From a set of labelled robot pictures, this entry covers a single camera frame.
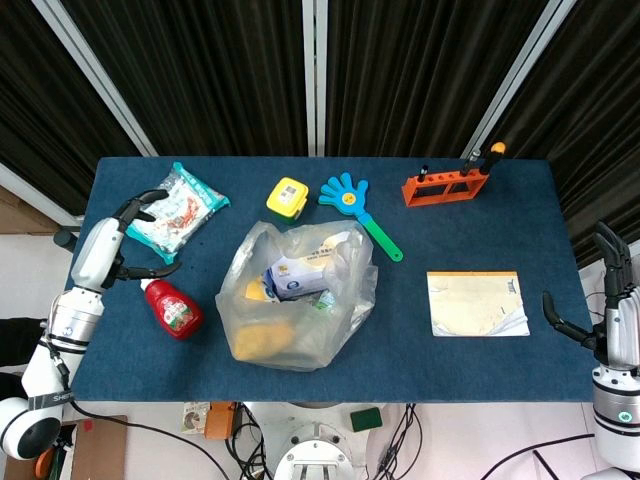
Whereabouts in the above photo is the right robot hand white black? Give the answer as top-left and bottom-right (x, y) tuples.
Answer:
(542, 221), (640, 371)

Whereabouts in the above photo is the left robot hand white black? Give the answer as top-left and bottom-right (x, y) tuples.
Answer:
(69, 188), (183, 294)

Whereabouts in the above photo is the blue white carton box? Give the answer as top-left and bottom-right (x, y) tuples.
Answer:
(262, 253), (335, 302)

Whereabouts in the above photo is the clear plastic bag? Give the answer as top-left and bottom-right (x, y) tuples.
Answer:
(214, 219), (379, 373)

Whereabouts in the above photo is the white paper carton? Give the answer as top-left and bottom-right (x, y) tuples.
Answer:
(292, 230), (354, 274)

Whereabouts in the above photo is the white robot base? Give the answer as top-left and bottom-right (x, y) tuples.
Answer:
(272, 402), (362, 480)

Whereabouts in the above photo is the teal white snack package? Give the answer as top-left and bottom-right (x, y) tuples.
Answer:
(124, 161), (232, 266)

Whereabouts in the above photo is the red ketchup bottle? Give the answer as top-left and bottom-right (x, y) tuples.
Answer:
(139, 277), (206, 342)

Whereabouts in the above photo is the black curtain panel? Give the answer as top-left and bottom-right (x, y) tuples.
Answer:
(59, 0), (307, 158)
(325, 0), (552, 160)
(0, 0), (142, 217)
(492, 0), (640, 269)

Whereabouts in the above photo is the worn paper notebook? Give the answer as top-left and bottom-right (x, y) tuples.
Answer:
(426, 270), (532, 338)

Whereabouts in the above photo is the blue table cloth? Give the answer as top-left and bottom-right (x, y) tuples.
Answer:
(69, 156), (599, 404)

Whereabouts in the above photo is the brown cardboard box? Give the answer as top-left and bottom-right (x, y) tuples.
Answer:
(0, 414), (129, 480)

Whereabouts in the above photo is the yellow green small box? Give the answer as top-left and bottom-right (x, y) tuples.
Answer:
(265, 176), (311, 225)

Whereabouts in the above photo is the orange box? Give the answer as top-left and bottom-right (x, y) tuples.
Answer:
(204, 400), (238, 442)

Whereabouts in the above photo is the black screwdriver orange cap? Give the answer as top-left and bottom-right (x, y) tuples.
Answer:
(479, 141), (507, 176)

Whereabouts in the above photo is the black screwdriver silver tip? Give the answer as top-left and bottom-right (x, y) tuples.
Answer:
(459, 147), (483, 177)

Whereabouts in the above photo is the orange tool rack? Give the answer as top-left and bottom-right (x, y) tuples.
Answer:
(401, 169), (491, 209)

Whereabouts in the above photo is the green block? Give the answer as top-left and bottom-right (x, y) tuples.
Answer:
(349, 406), (384, 434)

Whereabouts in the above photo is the white frame post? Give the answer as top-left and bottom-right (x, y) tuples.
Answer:
(460, 0), (579, 161)
(30, 0), (159, 158)
(300, 0), (328, 158)

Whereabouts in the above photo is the black cable bundle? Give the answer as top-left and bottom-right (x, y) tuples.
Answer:
(371, 402), (419, 480)
(224, 403), (275, 480)

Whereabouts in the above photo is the blue hand clapper green handle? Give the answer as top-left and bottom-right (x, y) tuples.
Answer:
(318, 171), (405, 264)

